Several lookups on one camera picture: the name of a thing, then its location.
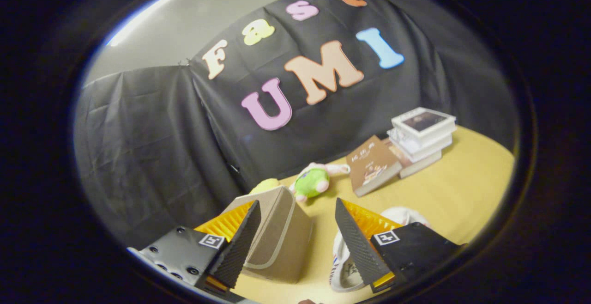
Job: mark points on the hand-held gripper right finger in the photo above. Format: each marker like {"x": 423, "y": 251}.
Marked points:
{"x": 358, "y": 244}

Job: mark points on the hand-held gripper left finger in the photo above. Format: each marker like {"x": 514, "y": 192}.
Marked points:
{"x": 240, "y": 244}

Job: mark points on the beige fabric storage box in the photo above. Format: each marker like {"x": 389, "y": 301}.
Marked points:
{"x": 286, "y": 234}

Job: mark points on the yellow fluffy ball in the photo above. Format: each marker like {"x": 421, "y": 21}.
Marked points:
{"x": 265, "y": 186}

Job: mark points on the green and pink plush toy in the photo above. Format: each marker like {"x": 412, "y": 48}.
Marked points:
{"x": 311, "y": 183}

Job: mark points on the brown cover book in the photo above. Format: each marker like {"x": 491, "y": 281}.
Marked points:
{"x": 369, "y": 165}

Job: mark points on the tan book under stack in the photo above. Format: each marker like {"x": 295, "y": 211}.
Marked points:
{"x": 418, "y": 167}

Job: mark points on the white book with dark cover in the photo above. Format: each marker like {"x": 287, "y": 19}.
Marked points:
{"x": 422, "y": 121}

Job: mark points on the black backdrop cloth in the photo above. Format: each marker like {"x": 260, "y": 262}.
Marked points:
{"x": 152, "y": 133}

